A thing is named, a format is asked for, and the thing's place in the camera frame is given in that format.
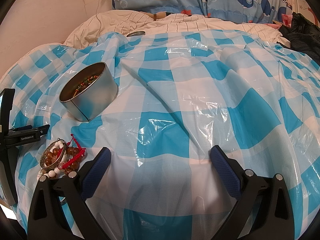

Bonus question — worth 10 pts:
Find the red green beaded bracelet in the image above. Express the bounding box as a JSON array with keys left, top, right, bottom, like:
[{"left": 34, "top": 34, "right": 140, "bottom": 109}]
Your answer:
[{"left": 72, "top": 73, "right": 101, "bottom": 97}]

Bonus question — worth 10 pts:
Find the white striped duvet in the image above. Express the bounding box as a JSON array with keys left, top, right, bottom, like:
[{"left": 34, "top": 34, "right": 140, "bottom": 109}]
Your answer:
[{"left": 62, "top": 10, "right": 285, "bottom": 50}]

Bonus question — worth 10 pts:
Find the pile of beaded bracelets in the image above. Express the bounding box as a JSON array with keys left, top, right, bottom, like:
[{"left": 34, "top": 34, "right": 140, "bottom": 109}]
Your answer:
[{"left": 37, "top": 134, "right": 87, "bottom": 180}]

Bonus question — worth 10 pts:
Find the round metal tin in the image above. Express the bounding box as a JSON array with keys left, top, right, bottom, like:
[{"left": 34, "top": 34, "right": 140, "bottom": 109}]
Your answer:
[{"left": 59, "top": 62, "right": 118, "bottom": 122}]

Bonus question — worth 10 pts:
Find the pink cloth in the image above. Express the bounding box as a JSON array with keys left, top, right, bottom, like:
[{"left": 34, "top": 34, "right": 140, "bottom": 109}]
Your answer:
[{"left": 265, "top": 14, "right": 293, "bottom": 29}]

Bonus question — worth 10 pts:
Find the white charging cable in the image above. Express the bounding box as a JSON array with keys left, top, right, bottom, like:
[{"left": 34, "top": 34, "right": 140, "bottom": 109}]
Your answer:
[{"left": 95, "top": 0, "right": 108, "bottom": 30}]

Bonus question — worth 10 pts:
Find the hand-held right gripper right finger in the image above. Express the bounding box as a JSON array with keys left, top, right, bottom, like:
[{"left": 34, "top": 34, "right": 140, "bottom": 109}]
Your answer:
[{"left": 210, "top": 145, "right": 293, "bottom": 240}]

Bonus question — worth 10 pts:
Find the brown strap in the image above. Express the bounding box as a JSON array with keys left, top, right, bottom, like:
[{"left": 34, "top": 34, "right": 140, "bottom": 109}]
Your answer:
[{"left": 144, "top": 11, "right": 175, "bottom": 21}]

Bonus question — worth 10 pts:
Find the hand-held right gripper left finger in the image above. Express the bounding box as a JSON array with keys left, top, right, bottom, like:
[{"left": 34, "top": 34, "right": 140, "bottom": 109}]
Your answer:
[{"left": 27, "top": 147, "right": 112, "bottom": 240}]

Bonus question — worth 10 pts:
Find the blue checkered plastic sheet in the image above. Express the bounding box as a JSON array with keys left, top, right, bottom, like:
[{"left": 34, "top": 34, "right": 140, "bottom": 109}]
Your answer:
[{"left": 0, "top": 29, "right": 320, "bottom": 240}]

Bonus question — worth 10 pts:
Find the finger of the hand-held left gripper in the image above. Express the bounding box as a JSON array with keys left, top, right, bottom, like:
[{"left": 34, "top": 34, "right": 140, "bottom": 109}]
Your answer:
[{"left": 9, "top": 124, "right": 51, "bottom": 135}]

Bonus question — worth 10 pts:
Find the dark clothing pile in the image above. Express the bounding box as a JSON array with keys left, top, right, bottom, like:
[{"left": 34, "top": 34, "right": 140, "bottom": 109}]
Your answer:
[{"left": 279, "top": 12, "right": 320, "bottom": 65}]

